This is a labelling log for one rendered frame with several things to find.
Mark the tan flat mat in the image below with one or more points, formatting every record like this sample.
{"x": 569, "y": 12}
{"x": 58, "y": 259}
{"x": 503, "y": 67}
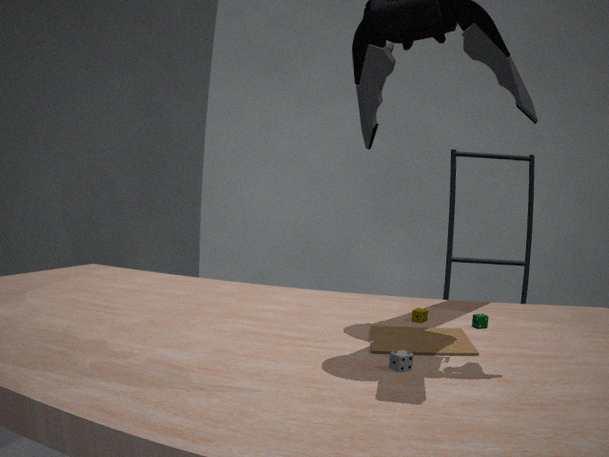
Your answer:
{"x": 421, "y": 341}

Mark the yellow die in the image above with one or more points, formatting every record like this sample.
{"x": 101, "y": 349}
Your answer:
{"x": 419, "y": 315}

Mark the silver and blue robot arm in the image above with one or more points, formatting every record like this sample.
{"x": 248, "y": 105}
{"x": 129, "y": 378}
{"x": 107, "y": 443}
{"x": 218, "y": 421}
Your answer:
{"x": 391, "y": 16}

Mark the green die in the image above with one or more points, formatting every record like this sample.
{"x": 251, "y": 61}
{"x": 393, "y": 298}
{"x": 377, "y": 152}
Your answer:
{"x": 480, "y": 321}

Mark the grey die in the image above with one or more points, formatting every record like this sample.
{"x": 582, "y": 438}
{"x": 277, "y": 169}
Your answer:
{"x": 401, "y": 360}

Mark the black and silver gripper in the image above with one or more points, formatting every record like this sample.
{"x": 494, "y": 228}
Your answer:
{"x": 373, "y": 60}

